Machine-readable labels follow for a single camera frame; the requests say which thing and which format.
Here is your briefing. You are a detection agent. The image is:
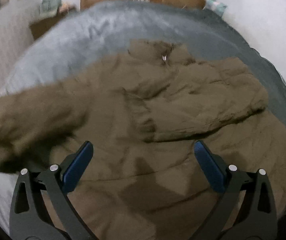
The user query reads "olive brown puffer jacket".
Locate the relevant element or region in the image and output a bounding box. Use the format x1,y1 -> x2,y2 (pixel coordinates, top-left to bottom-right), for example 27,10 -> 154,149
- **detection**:
0,40 -> 286,239

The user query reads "dark wooden nightstand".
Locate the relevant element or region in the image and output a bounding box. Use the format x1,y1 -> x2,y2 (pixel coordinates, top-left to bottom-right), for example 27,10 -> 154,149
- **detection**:
29,8 -> 77,41

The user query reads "grey plush bed blanket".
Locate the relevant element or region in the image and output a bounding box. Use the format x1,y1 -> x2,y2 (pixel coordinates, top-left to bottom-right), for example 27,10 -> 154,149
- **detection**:
0,1 -> 286,236

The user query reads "plaid teal pillow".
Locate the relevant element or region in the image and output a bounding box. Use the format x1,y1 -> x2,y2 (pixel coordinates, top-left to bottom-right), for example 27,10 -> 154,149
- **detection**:
204,0 -> 228,18

